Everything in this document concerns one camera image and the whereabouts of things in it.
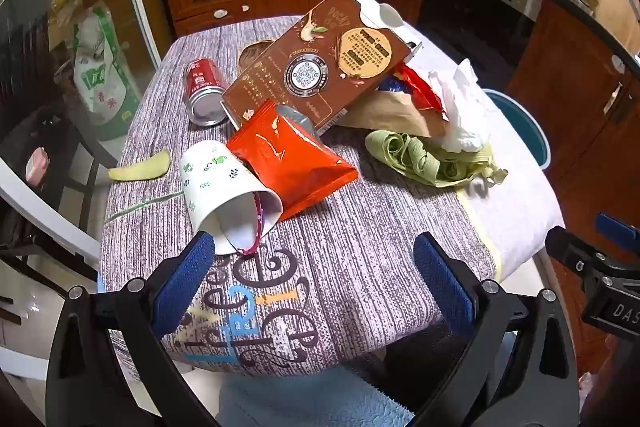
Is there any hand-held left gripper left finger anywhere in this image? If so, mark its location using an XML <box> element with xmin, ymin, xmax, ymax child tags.
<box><xmin>46</xmin><ymin>231</ymin><xmax>221</xmax><ymax>427</ymax></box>

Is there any thin green plant stem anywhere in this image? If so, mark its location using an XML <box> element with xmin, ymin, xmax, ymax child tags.
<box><xmin>104</xmin><ymin>190</ymin><xmax>185</xmax><ymax>225</ymax></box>

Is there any orange foil snack bag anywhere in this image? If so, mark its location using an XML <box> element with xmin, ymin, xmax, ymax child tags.
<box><xmin>226</xmin><ymin>99</ymin><xmax>360</xmax><ymax>222</ymax></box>

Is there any small pink container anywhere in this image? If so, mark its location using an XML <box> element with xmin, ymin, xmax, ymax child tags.
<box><xmin>25</xmin><ymin>147</ymin><xmax>51</xmax><ymax>182</ymax></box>

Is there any round wooden bowl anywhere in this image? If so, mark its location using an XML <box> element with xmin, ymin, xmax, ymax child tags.
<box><xmin>236</xmin><ymin>39</ymin><xmax>276</xmax><ymax>72</ymax></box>

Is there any red plastic wrapper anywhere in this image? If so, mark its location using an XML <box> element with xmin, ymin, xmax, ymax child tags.
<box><xmin>395</xmin><ymin>64</ymin><xmax>446</xmax><ymax>114</ymax></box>

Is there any teal trash bin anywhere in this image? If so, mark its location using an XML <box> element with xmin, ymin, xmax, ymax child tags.
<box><xmin>482</xmin><ymin>89</ymin><xmax>552</xmax><ymax>168</ymax></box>

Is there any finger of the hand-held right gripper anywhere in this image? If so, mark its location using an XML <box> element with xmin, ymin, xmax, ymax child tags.
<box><xmin>595</xmin><ymin>213</ymin><xmax>640</xmax><ymax>255</ymax></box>
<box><xmin>545</xmin><ymin>227</ymin><xmax>608</xmax><ymax>289</ymax></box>

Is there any light blue towel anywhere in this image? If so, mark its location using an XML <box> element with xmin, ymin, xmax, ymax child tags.
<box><xmin>215</xmin><ymin>364</ymin><xmax>416</xmax><ymax>427</ymax></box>

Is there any yellow-green fruit peel slice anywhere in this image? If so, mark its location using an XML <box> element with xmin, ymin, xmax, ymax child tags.
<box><xmin>108</xmin><ymin>149</ymin><xmax>172</xmax><ymax>182</ymax></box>

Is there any red drink can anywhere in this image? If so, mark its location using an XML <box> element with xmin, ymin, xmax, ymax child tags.
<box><xmin>183</xmin><ymin>58</ymin><xmax>228</xmax><ymax>128</ymax></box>

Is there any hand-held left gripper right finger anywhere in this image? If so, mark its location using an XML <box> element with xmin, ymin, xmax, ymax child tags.
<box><xmin>412</xmin><ymin>231</ymin><xmax>581</xmax><ymax>427</ymax></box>

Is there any green and white sack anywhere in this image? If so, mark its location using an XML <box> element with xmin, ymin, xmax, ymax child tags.
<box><xmin>72</xmin><ymin>4</ymin><xmax>143</xmax><ymax>128</ymax></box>

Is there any white crumpled tissue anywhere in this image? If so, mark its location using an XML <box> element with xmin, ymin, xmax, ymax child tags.
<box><xmin>425</xmin><ymin>58</ymin><xmax>493</xmax><ymax>152</ymax></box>

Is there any white leaf-print paper cup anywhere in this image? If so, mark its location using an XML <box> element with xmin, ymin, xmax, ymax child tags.
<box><xmin>179</xmin><ymin>139</ymin><xmax>284</xmax><ymax>256</ymax></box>

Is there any brown paper bag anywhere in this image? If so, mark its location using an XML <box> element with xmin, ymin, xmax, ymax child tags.
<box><xmin>330</xmin><ymin>87</ymin><xmax>451</xmax><ymax>138</ymax></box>

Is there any black built-in oven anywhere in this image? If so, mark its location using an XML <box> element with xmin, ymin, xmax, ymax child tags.
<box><xmin>417</xmin><ymin>0</ymin><xmax>546</xmax><ymax>72</ymax></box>

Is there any white-framed glass door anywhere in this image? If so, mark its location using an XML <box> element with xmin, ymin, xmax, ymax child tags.
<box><xmin>0</xmin><ymin>0</ymin><xmax>173</xmax><ymax>258</ymax></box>

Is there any brown cardboard snack box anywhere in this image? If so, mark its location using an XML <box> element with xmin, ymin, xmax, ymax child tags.
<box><xmin>220</xmin><ymin>0</ymin><xmax>425</xmax><ymax>138</ymax></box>

